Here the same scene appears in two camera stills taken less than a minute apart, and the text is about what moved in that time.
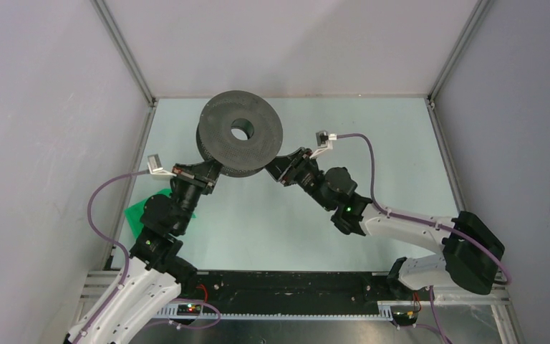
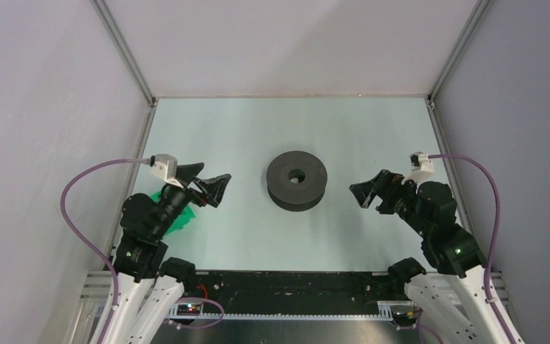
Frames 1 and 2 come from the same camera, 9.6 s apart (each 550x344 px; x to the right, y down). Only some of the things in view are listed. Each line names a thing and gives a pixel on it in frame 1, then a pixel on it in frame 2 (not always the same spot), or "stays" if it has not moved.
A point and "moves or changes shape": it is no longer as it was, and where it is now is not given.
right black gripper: [281, 166] -> [385, 184]
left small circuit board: [188, 309] stays
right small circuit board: [409, 316] stays
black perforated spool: [240, 130] moves or changes shape
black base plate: [289, 289] stays
